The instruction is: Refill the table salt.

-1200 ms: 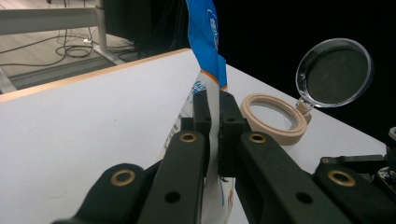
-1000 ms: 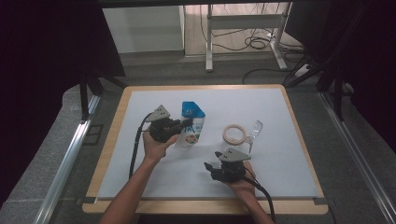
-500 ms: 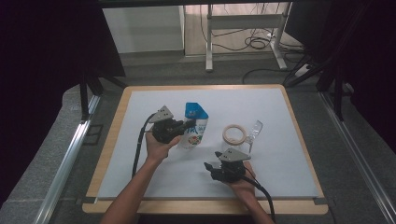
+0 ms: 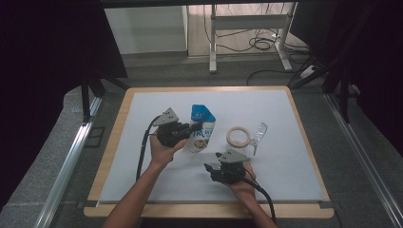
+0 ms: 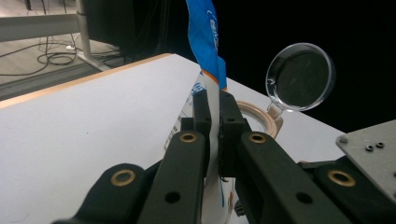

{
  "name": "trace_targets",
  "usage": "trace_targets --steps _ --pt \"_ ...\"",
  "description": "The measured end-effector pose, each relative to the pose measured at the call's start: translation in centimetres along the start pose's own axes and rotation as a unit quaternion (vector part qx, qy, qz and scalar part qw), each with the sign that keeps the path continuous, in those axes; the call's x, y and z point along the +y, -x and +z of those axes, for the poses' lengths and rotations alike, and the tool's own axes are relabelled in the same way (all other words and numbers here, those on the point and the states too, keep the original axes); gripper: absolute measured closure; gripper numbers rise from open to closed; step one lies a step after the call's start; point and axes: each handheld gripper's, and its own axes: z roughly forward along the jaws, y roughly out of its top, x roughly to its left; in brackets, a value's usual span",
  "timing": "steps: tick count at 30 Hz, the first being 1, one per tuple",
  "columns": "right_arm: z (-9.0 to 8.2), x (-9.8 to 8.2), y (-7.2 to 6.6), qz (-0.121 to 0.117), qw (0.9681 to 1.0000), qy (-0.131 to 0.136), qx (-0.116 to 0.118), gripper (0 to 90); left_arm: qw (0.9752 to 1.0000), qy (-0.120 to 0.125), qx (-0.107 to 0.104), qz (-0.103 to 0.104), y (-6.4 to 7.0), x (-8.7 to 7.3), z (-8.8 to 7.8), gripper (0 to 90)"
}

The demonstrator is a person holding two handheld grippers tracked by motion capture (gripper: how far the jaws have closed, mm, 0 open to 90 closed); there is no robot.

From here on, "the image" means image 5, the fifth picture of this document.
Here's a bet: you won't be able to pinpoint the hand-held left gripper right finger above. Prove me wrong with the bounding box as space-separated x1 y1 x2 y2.
218 90 353 224

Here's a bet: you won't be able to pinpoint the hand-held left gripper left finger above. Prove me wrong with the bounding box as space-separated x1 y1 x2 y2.
136 90 213 224

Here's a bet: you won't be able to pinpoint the glass jar with beige rim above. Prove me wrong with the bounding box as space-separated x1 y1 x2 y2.
234 42 337 141

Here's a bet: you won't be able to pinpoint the blue and white pouch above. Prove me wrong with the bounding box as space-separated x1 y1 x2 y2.
163 0 240 224

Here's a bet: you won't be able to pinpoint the black curtain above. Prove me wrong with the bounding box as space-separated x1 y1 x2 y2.
83 0 396 134

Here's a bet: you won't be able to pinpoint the black floor cables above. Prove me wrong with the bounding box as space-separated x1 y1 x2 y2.
0 0 123 77

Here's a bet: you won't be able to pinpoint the white metal desk frame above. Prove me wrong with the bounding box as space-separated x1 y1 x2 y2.
0 0 110 73

